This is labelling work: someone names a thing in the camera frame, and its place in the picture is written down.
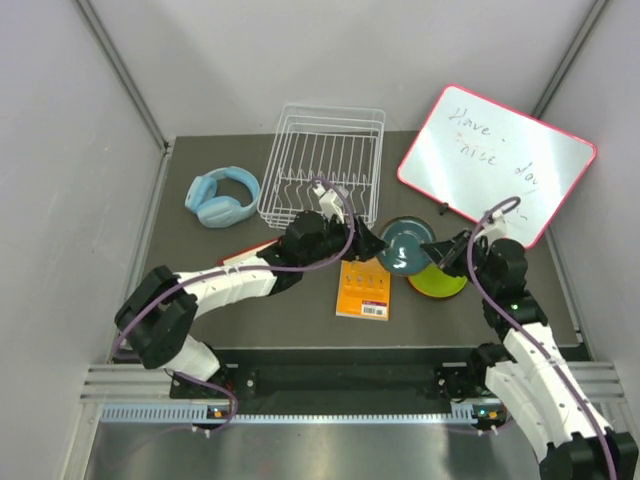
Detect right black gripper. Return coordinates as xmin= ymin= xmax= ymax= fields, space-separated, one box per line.
xmin=422 ymin=228 xmax=498 ymax=295

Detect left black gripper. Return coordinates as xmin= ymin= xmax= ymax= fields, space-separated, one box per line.
xmin=300 ymin=211 xmax=388 ymax=267

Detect lime green plastic plate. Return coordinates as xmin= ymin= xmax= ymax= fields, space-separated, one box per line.
xmin=408 ymin=264 xmax=468 ymax=296

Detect dark green ceramic plate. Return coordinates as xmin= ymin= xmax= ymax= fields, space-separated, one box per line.
xmin=377 ymin=216 xmax=436 ymax=277

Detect orange plastic plate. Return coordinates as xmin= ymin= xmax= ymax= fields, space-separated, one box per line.
xmin=417 ymin=291 xmax=461 ymax=302

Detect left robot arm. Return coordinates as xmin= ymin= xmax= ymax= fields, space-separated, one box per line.
xmin=114 ymin=211 xmax=387 ymax=397

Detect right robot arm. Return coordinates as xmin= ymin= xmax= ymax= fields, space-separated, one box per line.
xmin=421 ymin=230 xmax=639 ymax=479

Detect orange paperback book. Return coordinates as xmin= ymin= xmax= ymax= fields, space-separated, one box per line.
xmin=335 ymin=259 xmax=391 ymax=321

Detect pink framed whiteboard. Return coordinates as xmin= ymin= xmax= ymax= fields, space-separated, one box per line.
xmin=397 ymin=85 xmax=597 ymax=248

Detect red and white book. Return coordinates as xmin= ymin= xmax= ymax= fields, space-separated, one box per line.
xmin=216 ymin=239 xmax=277 ymax=266

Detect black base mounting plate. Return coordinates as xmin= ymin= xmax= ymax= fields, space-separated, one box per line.
xmin=175 ymin=347 xmax=488 ymax=401

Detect light blue headphones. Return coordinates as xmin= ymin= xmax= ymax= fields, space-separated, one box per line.
xmin=184 ymin=166 xmax=261 ymax=229

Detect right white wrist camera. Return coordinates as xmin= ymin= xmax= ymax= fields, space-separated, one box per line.
xmin=478 ymin=209 xmax=507 ymax=244

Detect white wire dish rack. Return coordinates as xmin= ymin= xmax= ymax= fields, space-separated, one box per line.
xmin=257 ymin=104 xmax=386 ymax=230

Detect grey slotted cable duct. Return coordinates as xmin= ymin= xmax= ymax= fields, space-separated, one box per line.
xmin=100 ymin=403 xmax=499 ymax=425

